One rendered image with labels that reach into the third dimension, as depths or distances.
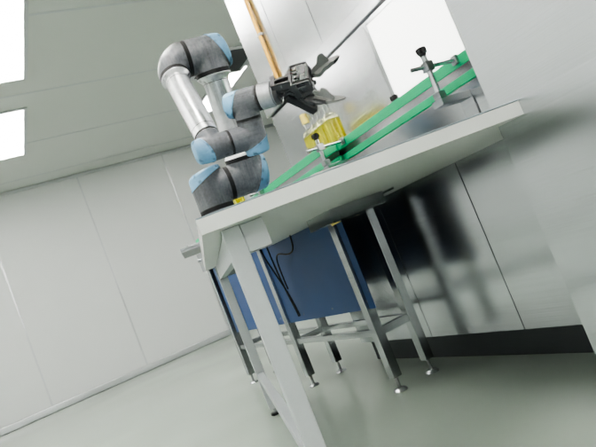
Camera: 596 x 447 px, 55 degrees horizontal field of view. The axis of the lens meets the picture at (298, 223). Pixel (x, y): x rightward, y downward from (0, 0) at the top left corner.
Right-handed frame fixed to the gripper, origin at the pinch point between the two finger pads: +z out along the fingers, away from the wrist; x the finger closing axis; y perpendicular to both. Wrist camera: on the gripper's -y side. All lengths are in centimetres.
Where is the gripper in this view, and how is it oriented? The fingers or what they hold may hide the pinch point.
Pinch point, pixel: (343, 77)
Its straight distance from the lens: 167.4
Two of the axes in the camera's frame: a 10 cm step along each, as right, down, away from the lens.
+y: -3.2, -4.0, -8.6
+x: -0.8, -8.9, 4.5
